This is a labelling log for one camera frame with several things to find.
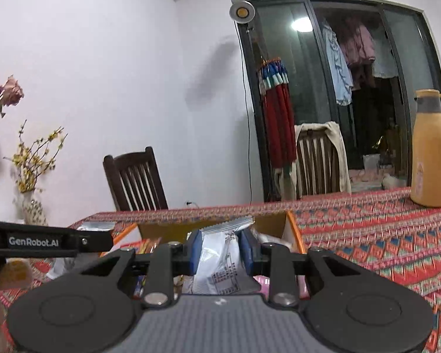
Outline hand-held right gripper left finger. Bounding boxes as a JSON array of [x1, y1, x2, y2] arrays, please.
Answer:
[[79, 230, 203, 309]]

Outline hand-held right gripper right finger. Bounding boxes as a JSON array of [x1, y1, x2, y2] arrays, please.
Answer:
[[238, 228, 364, 309]]

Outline white snack packet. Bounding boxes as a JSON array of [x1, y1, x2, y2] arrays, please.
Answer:
[[191, 216, 260, 295]]

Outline cardboard box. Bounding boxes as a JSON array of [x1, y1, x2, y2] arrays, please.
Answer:
[[99, 209, 305, 298]]

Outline silver foil packet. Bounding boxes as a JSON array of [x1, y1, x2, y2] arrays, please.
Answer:
[[75, 221, 116, 233]]

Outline pink packet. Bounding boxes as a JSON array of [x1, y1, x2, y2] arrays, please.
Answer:
[[255, 275, 311, 300]]

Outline white crinkled packet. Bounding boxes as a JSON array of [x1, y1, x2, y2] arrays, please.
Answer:
[[250, 228, 293, 247]]

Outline leaf print vase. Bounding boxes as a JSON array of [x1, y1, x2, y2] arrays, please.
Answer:
[[22, 191, 48, 227]]

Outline pale yellow packet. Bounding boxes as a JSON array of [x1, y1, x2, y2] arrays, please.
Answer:
[[0, 260, 32, 291]]

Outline beige hanging cloth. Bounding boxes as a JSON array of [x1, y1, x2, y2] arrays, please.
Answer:
[[274, 167, 298, 201]]

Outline yellow flower branches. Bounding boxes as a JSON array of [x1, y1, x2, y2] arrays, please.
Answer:
[[4, 119, 67, 194]]

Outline dark wooden chair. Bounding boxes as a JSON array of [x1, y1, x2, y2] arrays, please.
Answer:
[[103, 146, 169, 211]]

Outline brown slatted wooden chair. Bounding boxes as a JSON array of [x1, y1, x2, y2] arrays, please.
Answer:
[[294, 121, 352, 200]]

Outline red tassel hanging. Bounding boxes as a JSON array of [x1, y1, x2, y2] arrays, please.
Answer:
[[257, 58, 298, 171]]

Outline beige garment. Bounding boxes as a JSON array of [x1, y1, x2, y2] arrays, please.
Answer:
[[295, 121, 352, 194]]

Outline pink dried flowers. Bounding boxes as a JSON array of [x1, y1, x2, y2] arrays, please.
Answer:
[[0, 75, 24, 118]]

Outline white fluffy bundle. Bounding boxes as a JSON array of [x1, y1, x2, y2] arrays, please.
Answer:
[[381, 174, 405, 188]]

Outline light blue shirt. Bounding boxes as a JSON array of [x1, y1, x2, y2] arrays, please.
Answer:
[[321, 18, 354, 106]]

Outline yellow thermos bottle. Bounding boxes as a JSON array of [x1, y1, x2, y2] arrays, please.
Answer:
[[410, 89, 441, 207]]

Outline white hanging garment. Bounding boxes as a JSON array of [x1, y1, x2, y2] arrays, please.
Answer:
[[371, 53, 397, 79]]

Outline pink jacket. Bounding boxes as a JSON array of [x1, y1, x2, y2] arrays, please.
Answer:
[[343, 16, 376, 67]]

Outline round floor lamp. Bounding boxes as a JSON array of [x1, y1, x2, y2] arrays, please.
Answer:
[[229, 1, 256, 203]]

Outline black framed glass door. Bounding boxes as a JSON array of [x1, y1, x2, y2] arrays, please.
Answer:
[[231, 0, 441, 203]]

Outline black cable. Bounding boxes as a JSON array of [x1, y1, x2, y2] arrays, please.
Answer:
[[237, 22, 253, 203]]

